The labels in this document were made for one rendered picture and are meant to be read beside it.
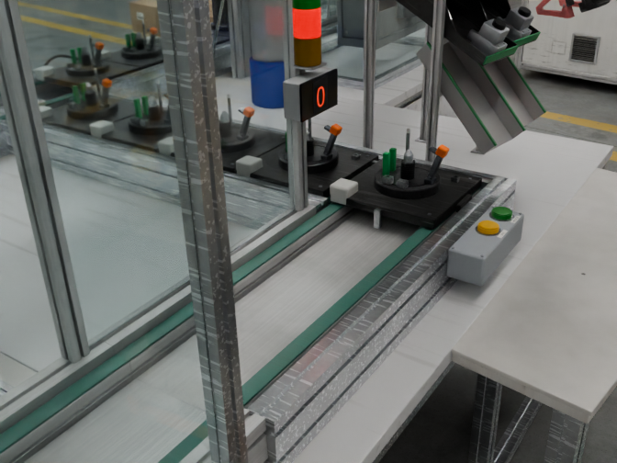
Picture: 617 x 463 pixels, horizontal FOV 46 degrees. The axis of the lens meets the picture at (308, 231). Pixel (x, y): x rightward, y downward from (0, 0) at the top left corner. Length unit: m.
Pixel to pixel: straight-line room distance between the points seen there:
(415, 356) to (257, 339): 0.26
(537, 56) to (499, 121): 4.10
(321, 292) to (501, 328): 0.32
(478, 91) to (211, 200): 1.21
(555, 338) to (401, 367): 0.28
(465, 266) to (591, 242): 0.38
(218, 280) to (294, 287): 0.60
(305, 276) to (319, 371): 0.33
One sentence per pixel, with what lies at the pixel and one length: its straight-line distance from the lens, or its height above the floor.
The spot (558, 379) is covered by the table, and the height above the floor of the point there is 0.86.
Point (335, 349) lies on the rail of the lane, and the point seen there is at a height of 0.96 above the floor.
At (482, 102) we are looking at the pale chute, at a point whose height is 1.07.
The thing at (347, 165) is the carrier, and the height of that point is 0.97.
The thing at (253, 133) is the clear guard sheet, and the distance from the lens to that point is 1.29.
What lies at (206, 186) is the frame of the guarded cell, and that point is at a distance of 0.64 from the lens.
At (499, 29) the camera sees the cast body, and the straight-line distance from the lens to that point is 1.65.
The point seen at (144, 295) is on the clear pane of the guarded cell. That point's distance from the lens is 0.64.
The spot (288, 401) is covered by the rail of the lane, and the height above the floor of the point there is 0.96.
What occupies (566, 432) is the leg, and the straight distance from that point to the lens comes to 1.24.
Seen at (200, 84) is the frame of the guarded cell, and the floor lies 1.44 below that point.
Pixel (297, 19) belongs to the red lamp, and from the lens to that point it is 1.31.
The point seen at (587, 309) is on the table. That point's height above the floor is 0.86.
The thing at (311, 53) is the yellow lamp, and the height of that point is 1.28.
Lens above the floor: 1.61
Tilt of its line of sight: 28 degrees down
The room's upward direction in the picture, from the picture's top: 2 degrees counter-clockwise
